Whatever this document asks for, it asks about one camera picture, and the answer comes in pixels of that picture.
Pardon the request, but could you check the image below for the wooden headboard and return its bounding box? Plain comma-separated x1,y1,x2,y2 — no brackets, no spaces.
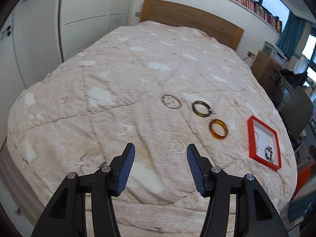
140,0,244,50

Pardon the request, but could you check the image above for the amber resin bangle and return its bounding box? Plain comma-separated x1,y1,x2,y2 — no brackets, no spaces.
209,119,228,140

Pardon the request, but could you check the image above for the black door handle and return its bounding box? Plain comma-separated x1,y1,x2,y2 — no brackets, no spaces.
0,25,11,40

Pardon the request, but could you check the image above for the white sliding wardrobe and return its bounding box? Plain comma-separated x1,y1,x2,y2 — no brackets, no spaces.
59,0,130,60

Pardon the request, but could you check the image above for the white printer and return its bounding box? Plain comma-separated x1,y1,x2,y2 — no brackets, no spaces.
262,41,288,67

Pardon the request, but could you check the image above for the red jewelry box tray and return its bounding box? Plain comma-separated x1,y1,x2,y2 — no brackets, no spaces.
247,116,282,171

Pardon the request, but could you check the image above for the twisted silver bangle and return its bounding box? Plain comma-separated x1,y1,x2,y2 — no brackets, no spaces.
171,140,186,154

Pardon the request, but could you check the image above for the thin metal hoop bangle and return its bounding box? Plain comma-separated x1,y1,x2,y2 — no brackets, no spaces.
162,94,182,109

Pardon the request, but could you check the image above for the silver chain necklace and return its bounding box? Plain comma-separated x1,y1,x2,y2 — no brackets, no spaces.
254,131,261,156

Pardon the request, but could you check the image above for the beige cloud pattern duvet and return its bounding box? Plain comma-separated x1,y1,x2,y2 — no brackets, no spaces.
8,22,297,236

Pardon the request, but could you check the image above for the white door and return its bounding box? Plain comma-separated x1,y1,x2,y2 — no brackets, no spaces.
0,16,25,144

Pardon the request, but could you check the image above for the teal window curtain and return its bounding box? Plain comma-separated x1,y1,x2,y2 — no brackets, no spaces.
276,11,312,59

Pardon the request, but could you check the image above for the wooden nightstand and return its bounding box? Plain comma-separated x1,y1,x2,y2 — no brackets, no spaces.
251,51,282,94

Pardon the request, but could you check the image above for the grey office chair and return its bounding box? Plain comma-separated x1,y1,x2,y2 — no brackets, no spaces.
279,86,313,140

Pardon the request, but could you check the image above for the dark olive bangle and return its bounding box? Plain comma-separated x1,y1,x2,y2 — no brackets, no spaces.
192,100,216,118

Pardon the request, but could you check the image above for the black bag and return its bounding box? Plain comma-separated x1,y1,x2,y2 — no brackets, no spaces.
280,69,308,88

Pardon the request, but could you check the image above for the wall power socket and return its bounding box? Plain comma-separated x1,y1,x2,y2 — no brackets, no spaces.
247,51,256,59

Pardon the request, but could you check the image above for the beaded bracelet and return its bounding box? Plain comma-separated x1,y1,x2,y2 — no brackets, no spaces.
263,145,276,163

